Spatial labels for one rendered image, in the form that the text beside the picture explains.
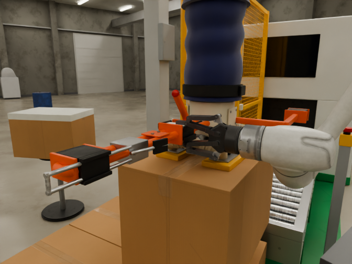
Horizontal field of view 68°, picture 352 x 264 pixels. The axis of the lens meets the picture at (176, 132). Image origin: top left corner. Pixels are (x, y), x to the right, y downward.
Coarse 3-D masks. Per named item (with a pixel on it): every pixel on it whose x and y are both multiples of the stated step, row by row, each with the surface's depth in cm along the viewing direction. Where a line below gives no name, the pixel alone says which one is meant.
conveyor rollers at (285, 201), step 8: (272, 184) 199; (280, 184) 197; (272, 192) 184; (280, 192) 188; (288, 192) 186; (296, 192) 184; (272, 200) 174; (280, 200) 173; (288, 200) 177; (296, 200) 175; (272, 208) 166; (280, 208) 164; (288, 208) 162; (296, 208) 167; (272, 216) 157; (280, 216) 155; (288, 216) 154; (288, 224) 146
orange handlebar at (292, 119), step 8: (192, 120) 93; (240, 120) 99; (248, 120) 97; (256, 120) 95; (264, 120) 94; (272, 120) 93; (288, 120) 93; (144, 136) 70; (152, 136) 69; (160, 136) 68; (168, 136) 72; (176, 136) 75; (120, 152) 57; (128, 152) 58; (112, 160) 54; (56, 168) 47; (64, 176) 47; (72, 176) 47
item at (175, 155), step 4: (180, 148) 100; (164, 152) 96; (168, 152) 96; (172, 152) 96; (176, 152) 95; (180, 152) 96; (184, 152) 96; (156, 156) 98; (160, 156) 96; (164, 156) 95; (168, 156) 94; (172, 156) 93; (176, 156) 93; (180, 156) 93; (184, 156) 96; (176, 160) 93
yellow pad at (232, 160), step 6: (228, 156) 91; (234, 156) 91; (204, 162) 87; (210, 162) 86; (216, 162) 86; (222, 162) 86; (228, 162) 85; (234, 162) 86; (216, 168) 85; (222, 168) 84; (228, 168) 83
